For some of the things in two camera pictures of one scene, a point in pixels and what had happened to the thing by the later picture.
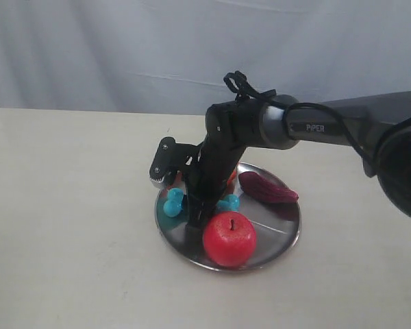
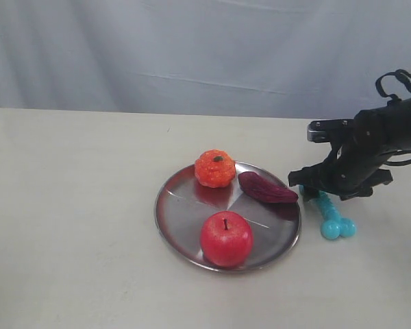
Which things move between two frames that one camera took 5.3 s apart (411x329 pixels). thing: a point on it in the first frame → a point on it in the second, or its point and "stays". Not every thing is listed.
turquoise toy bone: [173, 206] → [333, 226]
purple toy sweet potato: [257, 184] stays
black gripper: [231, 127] → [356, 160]
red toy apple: [229, 239] stays
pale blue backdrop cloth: [172, 56] stays
